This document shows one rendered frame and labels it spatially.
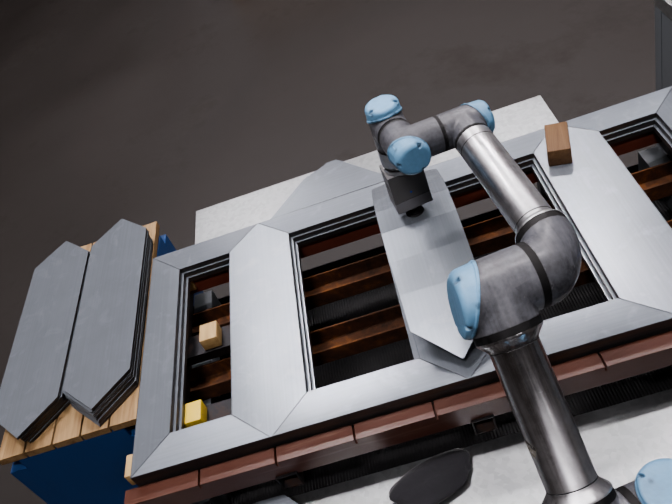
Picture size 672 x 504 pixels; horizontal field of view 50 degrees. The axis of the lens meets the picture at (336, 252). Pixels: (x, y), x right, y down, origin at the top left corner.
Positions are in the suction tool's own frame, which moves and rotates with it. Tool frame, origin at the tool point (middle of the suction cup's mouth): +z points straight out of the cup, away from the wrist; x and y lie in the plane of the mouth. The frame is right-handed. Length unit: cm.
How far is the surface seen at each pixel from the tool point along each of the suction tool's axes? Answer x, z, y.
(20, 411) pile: -10, 17, 113
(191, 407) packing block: 9, 20, 68
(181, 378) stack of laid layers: 0, 19, 69
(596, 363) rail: 43, 19, -19
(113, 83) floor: -390, 100, 123
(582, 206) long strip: 3.5, 15.8, -39.0
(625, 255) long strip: 22.9, 15.9, -38.5
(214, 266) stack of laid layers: -36, 18, 55
